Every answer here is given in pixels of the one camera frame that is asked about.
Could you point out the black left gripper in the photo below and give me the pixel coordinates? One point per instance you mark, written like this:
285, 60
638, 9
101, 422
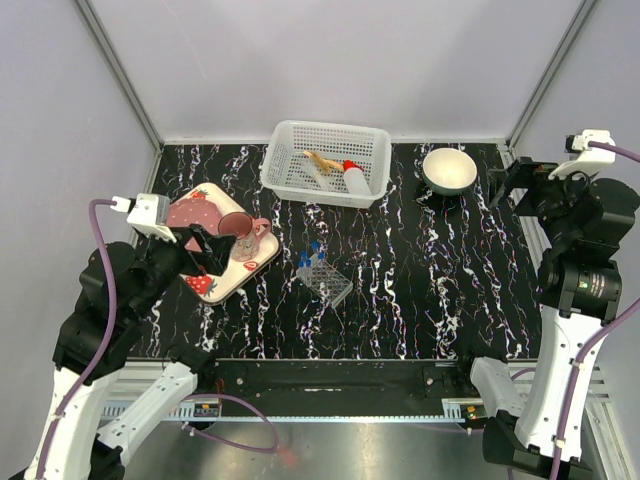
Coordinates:
213, 257

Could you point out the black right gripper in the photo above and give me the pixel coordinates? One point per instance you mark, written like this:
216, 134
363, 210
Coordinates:
527, 173

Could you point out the brown bristle tube brush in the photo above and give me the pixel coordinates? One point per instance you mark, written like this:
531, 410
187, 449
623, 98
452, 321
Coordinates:
326, 166

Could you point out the white wash bottle red cap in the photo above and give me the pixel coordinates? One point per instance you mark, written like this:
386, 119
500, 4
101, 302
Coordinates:
355, 180

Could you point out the clear plastic pipettes bundle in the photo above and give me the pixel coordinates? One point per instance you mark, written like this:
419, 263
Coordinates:
310, 178

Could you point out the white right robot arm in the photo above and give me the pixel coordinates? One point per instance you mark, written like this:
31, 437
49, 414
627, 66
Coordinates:
584, 219

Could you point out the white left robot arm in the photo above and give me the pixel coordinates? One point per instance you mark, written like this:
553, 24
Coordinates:
119, 288

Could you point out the translucent pink mug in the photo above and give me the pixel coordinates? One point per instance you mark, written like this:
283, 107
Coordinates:
248, 232

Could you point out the pink polka dot plate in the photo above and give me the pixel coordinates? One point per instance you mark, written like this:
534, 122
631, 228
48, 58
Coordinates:
195, 211

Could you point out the strawberry print white tray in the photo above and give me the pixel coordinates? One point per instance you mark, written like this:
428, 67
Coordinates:
216, 289

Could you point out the cream and green bowl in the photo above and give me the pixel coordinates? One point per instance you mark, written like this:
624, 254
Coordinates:
449, 171

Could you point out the clear acrylic tube rack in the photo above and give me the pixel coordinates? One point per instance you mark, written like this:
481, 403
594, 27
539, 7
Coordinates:
325, 281

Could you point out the white perforated plastic basket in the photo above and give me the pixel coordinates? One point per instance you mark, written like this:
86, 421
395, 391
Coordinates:
292, 175

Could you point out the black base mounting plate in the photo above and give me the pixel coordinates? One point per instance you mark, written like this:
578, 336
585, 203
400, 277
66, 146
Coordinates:
394, 390

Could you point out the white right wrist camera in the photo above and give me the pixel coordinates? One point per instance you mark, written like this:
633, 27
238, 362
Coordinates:
583, 157

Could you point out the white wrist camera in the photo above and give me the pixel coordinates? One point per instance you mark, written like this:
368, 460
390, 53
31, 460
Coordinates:
583, 157
147, 213

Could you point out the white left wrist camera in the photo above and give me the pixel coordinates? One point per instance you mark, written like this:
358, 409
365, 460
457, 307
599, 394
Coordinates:
147, 213

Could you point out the slotted cable duct rail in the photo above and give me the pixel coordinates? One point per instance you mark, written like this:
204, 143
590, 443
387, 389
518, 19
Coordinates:
196, 411

